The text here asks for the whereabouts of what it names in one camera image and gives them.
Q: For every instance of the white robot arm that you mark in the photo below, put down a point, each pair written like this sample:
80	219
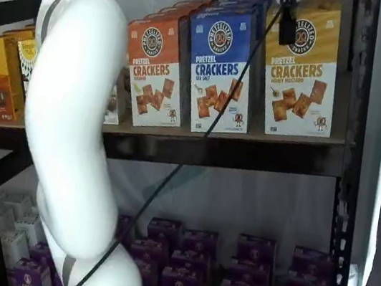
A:
71	95

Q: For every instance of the orange pretzel crackers box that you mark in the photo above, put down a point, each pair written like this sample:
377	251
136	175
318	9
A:
194	2
175	10
149	82

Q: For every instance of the brown wooden shelf board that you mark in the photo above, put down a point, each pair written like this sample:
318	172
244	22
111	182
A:
255	136

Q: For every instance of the yellow white snack bar box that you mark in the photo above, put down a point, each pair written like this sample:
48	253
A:
115	102

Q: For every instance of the black metal shelf rack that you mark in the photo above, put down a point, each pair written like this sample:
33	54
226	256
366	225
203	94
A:
337	246

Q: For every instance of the white box with black chips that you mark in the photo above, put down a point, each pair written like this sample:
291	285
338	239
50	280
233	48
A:
26	59

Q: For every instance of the white carton box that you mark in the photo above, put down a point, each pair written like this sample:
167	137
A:
14	246

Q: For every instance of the teal tape strip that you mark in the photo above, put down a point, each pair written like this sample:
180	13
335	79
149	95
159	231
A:
179	181

